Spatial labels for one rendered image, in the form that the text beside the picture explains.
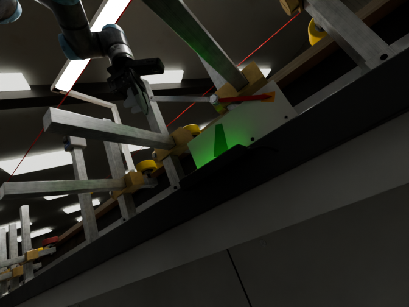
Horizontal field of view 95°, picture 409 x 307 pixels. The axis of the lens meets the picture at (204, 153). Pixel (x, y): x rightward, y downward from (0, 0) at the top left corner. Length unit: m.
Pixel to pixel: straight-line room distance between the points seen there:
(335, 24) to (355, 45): 0.06
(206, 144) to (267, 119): 0.16
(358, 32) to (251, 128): 0.25
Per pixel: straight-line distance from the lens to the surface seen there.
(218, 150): 0.46
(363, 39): 0.47
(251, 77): 0.47
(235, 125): 0.45
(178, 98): 0.51
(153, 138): 0.48
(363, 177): 0.43
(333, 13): 0.51
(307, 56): 0.65
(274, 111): 0.43
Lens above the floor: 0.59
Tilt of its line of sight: 20 degrees up
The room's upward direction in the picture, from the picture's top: 24 degrees counter-clockwise
